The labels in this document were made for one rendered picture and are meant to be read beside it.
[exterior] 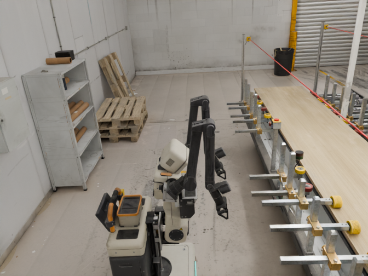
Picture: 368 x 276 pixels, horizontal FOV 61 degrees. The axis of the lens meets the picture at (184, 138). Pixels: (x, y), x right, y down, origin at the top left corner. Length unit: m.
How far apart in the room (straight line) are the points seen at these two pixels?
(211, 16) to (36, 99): 6.78
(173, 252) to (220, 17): 7.91
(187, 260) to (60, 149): 2.18
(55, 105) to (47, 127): 0.31
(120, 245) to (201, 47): 8.21
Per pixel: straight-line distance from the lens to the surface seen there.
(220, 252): 3.19
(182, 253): 2.80
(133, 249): 2.19
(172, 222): 2.23
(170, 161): 1.95
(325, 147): 3.17
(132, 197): 2.38
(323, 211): 2.51
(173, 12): 9.74
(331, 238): 1.86
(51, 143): 4.10
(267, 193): 2.47
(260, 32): 9.97
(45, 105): 3.93
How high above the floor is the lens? 2.27
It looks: 25 degrees down
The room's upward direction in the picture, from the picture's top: 4 degrees counter-clockwise
